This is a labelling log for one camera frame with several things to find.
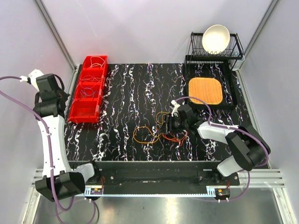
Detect red bin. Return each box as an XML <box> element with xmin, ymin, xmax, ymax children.
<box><xmin>68</xmin><ymin>98</ymin><xmax>100</xmax><ymax>124</ymax></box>
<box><xmin>74</xmin><ymin>82</ymin><xmax>102</xmax><ymax>99</ymax></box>
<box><xmin>83</xmin><ymin>55</ymin><xmax>107</xmax><ymax>69</ymax></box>
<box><xmin>79</xmin><ymin>69</ymin><xmax>107</xmax><ymax>83</ymax></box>

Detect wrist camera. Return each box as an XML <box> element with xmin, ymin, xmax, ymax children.
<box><xmin>171</xmin><ymin>100</ymin><xmax>181</xmax><ymax>117</ymax></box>
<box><xmin>20</xmin><ymin>69</ymin><xmax>44</xmax><ymax>91</ymax></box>

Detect orange woven mat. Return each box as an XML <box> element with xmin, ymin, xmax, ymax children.
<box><xmin>188</xmin><ymin>77</ymin><xmax>223</xmax><ymax>105</ymax></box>

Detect blue cable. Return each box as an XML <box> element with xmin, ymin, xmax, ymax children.
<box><xmin>80</xmin><ymin>86</ymin><xmax>101</xmax><ymax>98</ymax></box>

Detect red bin nearest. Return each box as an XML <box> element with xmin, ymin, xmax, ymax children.
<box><xmin>68</xmin><ymin>98</ymin><xmax>100</xmax><ymax>124</ymax></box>

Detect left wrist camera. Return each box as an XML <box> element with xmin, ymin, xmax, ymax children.
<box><xmin>20</xmin><ymin>69</ymin><xmax>44</xmax><ymax>91</ymax></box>

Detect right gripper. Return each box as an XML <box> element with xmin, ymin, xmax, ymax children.
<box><xmin>157</xmin><ymin>114</ymin><xmax>188</xmax><ymax>134</ymax></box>

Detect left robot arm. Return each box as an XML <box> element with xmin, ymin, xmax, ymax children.
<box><xmin>31</xmin><ymin>70</ymin><xmax>101</xmax><ymax>202</ymax></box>

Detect white cable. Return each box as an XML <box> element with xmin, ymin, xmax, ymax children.
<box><xmin>90</xmin><ymin>56</ymin><xmax>106</xmax><ymax>70</ymax></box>

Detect purple robot hose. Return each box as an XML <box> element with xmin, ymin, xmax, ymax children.
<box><xmin>176</xmin><ymin>97</ymin><xmax>271</xmax><ymax>203</ymax></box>
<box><xmin>0</xmin><ymin>76</ymin><xmax>100</xmax><ymax>224</ymax></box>

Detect yellow cable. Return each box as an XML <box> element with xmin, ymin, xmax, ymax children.
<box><xmin>132</xmin><ymin>111</ymin><xmax>169</xmax><ymax>144</ymax></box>

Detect left purple robot hose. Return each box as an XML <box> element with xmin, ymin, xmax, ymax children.
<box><xmin>0</xmin><ymin>76</ymin><xmax>100</xmax><ymax>224</ymax></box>

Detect aluminium frame post right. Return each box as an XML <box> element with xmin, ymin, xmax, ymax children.
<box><xmin>244</xmin><ymin>0</ymin><xmax>281</xmax><ymax>59</ymax></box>

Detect white cup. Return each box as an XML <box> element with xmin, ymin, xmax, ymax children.
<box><xmin>229</xmin><ymin>55</ymin><xmax>246</xmax><ymax>71</ymax></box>

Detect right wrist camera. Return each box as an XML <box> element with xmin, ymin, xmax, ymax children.
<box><xmin>171</xmin><ymin>100</ymin><xmax>181</xmax><ymax>117</ymax></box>

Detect black dish rack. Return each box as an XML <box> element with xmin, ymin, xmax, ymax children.
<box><xmin>184</xmin><ymin>31</ymin><xmax>245</xmax><ymax>68</ymax></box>

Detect right purple robot hose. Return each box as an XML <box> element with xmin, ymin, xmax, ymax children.
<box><xmin>176</xmin><ymin>97</ymin><xmax>271</xmax><ymax>203</ymax></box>

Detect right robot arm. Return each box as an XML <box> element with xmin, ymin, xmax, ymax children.
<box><xmin>158</xmin><ymin>104</ymin><xmax>271</xmax><ymax>185</ymax></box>

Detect white bowl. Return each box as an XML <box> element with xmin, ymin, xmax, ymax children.
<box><xmin>202</xmin><ymin>24</ymin><xmax>230</xmax><ymax>54</ymax></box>

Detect red bin farthest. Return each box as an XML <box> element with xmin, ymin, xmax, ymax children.
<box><xmin>83</xmin><ymin>55</ymin><xmax>107</xmax><ymax>69</ymax></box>

